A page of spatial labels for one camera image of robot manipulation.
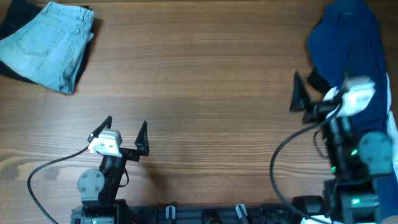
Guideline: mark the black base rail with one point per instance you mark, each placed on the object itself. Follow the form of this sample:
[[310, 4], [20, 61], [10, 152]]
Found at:
[[266, 213]]

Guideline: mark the white garment at right edge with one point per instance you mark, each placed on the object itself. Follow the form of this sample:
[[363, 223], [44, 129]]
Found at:
[[391, 127]]

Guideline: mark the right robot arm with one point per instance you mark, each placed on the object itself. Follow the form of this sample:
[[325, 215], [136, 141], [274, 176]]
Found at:
[[357, 159]]

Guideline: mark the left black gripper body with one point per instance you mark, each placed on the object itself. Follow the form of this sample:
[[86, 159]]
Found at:
[[129, 154]]

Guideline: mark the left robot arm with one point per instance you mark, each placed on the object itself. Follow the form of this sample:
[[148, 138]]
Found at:
[[99, 187]]

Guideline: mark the dark blue garment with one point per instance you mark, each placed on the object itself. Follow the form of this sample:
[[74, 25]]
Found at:
[[346, 43]]

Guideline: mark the light blue denim shorts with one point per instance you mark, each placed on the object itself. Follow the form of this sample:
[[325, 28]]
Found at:
[[49, 49]]

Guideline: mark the black folded garment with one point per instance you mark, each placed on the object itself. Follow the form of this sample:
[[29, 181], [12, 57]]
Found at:
[[18, 15]]

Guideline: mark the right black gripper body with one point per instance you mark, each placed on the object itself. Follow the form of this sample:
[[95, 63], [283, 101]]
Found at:
[[319, 111]]

